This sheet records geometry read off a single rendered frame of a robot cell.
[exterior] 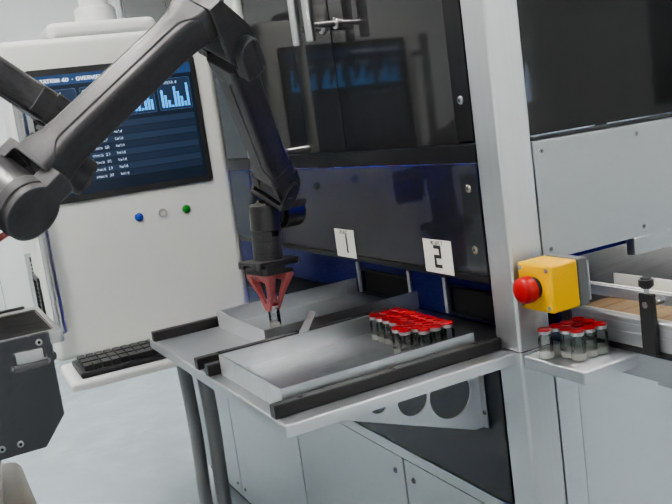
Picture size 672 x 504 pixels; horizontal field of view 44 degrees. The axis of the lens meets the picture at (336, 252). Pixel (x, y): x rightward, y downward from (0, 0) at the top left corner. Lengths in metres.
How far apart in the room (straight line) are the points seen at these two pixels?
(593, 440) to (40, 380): 0.88
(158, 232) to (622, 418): 1.17
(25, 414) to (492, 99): 0.80
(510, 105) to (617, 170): 0.24
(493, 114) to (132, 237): 1.08
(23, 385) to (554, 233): 0.82
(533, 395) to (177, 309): 1.05
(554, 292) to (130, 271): 1.16
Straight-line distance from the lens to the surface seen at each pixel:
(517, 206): 1.29
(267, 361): 1.45
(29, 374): 1.22
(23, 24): 6.70
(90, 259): 2.05
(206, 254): 2.12
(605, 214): 1.41
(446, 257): 1.42
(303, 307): 1.82
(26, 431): 1.24
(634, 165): 1.46
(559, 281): 1.23
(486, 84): 1.27
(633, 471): 1.56
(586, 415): 1.45
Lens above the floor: 1.28
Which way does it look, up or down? 9 degrees down
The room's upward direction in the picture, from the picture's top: 8 degrees counter-clockwise
